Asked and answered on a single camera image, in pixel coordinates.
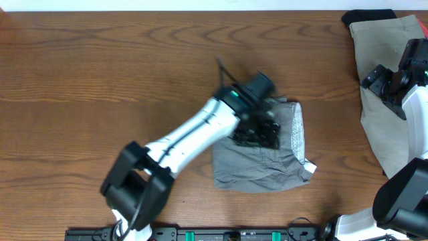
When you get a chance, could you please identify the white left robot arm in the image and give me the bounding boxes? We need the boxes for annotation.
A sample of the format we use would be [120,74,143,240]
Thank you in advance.
[100,84,275,240]

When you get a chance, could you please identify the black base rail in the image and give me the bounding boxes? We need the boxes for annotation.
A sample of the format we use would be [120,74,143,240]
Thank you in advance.
[64,226,320,241]

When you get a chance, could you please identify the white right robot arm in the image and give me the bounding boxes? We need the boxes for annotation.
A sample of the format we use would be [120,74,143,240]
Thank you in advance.
[324,60,427,240]

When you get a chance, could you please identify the beige khaki shorts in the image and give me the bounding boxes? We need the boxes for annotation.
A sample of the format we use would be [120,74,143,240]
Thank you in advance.
[346,15,425,179]

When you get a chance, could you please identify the black garment in pile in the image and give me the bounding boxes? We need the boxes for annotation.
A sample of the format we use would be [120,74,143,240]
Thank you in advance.
[341,9,397,27]

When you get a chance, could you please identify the grey shorts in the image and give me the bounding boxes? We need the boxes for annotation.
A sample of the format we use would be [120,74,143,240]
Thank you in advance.
[212,96,317,193]

